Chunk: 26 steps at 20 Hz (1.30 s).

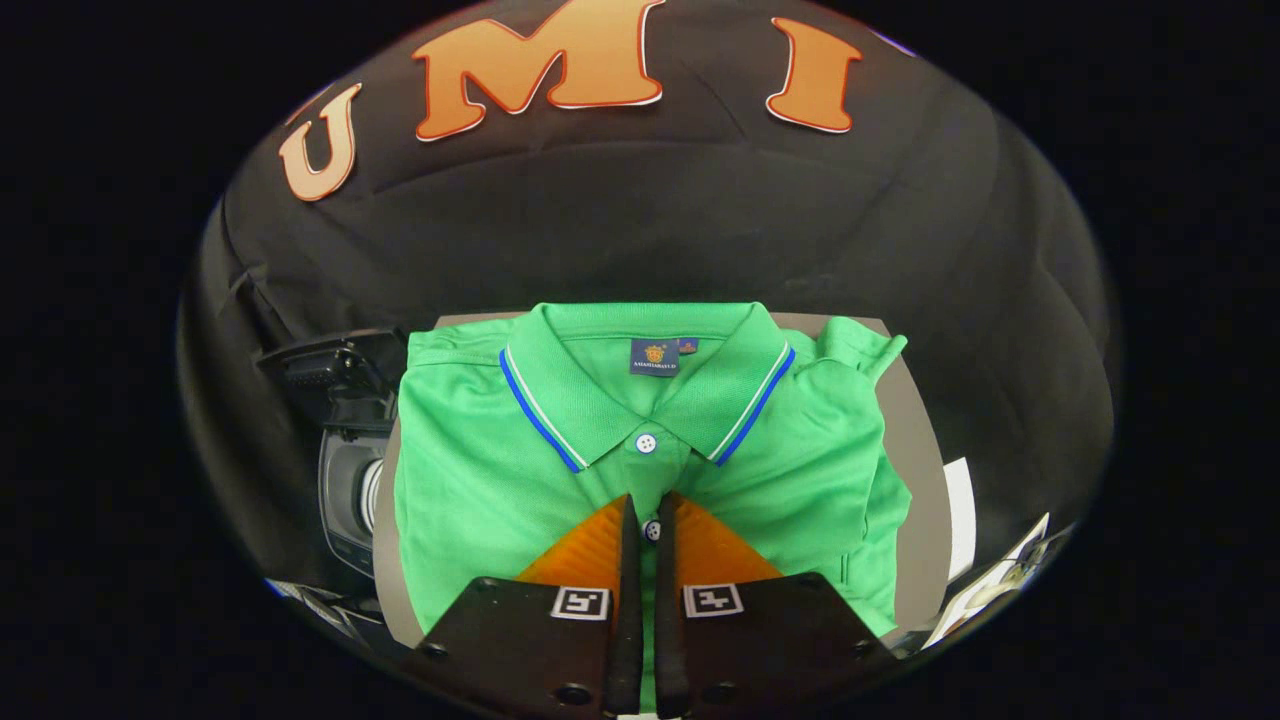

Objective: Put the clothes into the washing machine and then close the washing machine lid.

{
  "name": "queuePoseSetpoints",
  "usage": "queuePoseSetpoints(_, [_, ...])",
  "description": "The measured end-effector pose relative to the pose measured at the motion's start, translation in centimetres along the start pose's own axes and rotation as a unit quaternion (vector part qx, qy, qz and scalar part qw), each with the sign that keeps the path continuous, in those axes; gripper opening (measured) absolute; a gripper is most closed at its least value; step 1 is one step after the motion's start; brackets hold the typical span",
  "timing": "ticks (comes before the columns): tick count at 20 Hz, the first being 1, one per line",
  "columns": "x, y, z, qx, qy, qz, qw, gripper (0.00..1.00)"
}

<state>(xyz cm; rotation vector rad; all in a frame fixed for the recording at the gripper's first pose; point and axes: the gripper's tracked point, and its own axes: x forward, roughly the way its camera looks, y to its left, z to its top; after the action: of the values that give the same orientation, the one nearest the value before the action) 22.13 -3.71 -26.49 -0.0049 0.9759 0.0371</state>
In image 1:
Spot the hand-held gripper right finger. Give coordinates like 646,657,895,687
655,490,896,719

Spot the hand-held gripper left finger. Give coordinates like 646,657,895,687
415,492,643,719

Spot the green polo shirt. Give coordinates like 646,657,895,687
393,300,913,713

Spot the grey washing machine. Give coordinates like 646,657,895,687
265,395,411,651

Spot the plain white sheet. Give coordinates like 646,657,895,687
945,457,977,583

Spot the white printed paper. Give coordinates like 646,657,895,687
920,513,1061,651

